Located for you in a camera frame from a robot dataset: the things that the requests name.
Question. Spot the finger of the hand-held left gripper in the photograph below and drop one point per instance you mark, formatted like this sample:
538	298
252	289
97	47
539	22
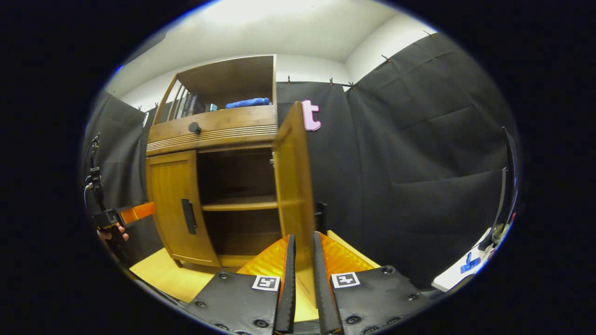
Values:
139	212

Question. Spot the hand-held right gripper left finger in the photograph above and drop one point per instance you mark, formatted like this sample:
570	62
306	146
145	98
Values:
289	288

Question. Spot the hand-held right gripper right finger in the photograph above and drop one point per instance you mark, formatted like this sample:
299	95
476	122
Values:
321	293

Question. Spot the wooden shoe cabinet door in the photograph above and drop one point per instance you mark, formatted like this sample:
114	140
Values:
293	186
170	195

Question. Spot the wooden double-door shoe cabinet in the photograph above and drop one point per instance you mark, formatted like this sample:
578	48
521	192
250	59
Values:
237	202

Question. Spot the row of shelf books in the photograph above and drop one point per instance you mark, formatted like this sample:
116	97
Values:
188	106

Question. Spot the wooden drawer with black knob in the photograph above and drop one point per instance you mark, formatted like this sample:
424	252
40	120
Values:
233	121

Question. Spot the white side table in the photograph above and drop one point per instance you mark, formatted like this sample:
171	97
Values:
454	279

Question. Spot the small blue object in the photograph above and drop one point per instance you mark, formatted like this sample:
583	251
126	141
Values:
470	265

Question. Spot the blue folded towel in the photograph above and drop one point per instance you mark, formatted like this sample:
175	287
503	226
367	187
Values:
249	103

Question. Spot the large ceiling light panel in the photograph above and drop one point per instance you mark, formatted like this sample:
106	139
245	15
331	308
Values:
265	9

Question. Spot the dark curved frame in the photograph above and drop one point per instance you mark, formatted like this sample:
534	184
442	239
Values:
510	186

